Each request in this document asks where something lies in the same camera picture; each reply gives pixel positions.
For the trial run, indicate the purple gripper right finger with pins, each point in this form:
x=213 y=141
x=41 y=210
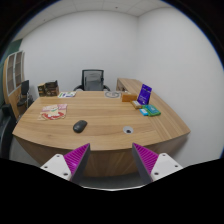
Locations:
x=152 y=166

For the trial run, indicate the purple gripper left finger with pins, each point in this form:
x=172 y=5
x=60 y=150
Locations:
x=69 y=166

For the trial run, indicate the black computer mouse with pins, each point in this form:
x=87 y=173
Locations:
x=79 y=126

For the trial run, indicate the red patterned mouse pad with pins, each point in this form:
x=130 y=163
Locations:
x=53 y=112

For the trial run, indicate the blue small packet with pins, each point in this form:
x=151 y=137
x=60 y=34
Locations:
x=143 y=112

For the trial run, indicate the green packet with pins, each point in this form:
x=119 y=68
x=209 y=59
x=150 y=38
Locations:
x=152 y=110

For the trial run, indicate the wooden office desk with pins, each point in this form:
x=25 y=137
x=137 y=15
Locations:
x=110 y=147

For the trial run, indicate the yellow flat box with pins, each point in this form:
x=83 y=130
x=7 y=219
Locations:
x=136 y=104

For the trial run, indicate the purple standing sign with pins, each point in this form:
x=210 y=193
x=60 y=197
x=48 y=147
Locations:
x=144 y=95

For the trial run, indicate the white green leaflet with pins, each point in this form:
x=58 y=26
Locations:
x=67 y=94

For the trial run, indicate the brown tissue box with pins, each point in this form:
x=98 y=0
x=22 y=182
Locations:
x=127 y=97

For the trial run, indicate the black chair at left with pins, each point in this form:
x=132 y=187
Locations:
x=7 y=125

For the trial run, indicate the dark cardboard box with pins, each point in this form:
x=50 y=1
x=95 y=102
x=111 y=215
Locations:
x=52 y=88

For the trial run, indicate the black side chair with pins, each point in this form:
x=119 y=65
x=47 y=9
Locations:
x=25 y=97

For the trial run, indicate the round grey coaster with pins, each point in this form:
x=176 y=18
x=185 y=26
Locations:
x=112 y=94

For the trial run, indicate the small brown box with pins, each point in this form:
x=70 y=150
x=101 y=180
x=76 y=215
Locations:
x=41 y=90

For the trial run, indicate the grey mesh office chair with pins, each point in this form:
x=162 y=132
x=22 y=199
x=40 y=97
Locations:
x=92 y=80

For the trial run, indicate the wooden bookshelf cabinet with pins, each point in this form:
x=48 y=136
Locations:
x=13 y=76

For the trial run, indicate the desk cable grommet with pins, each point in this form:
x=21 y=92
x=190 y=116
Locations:
x=128 y=130

